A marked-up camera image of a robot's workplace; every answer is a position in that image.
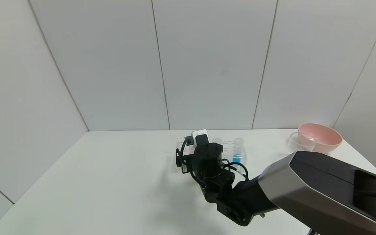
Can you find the clear plastic beaker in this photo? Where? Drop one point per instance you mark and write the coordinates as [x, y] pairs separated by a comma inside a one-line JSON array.
[[297, 143]]

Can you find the clear plastic test tube rack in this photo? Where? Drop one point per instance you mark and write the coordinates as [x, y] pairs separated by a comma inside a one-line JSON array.
[[228, 149]]

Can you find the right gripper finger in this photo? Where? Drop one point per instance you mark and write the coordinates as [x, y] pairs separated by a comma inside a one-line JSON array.
[[181, 160]]

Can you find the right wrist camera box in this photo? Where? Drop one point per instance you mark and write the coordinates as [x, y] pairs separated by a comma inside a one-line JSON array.
[[200, 135]]

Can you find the pink bowl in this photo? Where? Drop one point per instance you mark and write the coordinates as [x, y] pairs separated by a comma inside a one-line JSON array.
[[323, 137]]

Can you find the yellow pigment test tube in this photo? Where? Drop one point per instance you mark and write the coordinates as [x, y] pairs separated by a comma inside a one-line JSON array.
[[216, 140]]

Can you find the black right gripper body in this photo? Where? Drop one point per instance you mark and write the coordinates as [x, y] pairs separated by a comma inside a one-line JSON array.
[[184, 167]]

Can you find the blue pigment test tube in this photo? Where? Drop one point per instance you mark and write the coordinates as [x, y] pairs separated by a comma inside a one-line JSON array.
[[237, 159]]

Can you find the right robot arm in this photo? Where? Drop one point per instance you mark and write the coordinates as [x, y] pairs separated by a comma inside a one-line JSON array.
[[305, 189]]

